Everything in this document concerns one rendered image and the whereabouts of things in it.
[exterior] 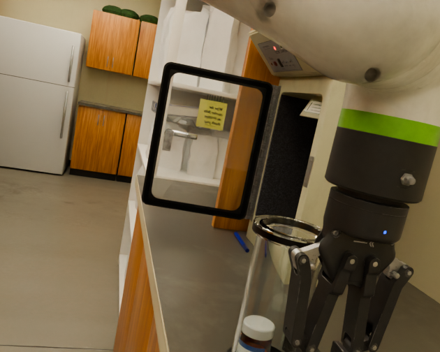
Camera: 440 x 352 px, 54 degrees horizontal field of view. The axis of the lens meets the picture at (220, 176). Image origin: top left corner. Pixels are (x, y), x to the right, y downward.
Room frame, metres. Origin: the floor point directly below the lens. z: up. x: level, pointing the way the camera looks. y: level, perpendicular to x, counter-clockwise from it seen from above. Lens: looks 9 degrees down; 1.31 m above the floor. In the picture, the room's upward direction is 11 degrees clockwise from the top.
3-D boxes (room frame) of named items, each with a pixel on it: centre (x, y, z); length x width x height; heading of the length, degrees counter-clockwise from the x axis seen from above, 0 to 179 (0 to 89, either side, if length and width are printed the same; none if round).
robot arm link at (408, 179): (0.42, -0.15, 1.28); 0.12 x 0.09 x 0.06; 15
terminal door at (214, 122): (1.20, 0.05, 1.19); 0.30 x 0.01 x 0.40; 98
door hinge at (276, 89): (1.22, -0.11, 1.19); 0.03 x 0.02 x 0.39; 15
